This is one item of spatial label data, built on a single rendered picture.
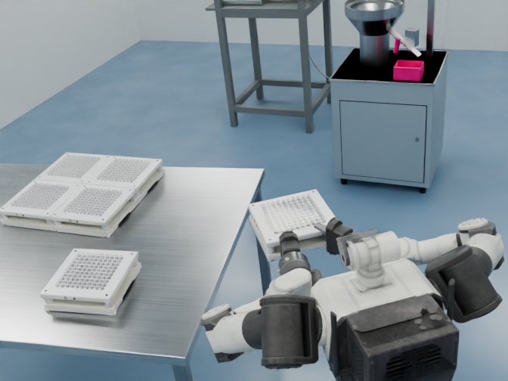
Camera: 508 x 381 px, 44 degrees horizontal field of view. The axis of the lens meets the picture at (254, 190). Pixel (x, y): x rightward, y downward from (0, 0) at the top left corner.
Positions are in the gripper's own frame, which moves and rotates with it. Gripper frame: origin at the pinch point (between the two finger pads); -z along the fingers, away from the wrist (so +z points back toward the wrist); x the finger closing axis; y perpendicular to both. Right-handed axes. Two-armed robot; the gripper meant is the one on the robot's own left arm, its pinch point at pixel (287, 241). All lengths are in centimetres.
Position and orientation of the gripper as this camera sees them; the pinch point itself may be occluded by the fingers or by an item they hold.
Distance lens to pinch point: 196.1
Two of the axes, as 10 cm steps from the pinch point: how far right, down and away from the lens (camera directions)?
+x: 1.0, 8.4, 5.3
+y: 9.9, -1.4, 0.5
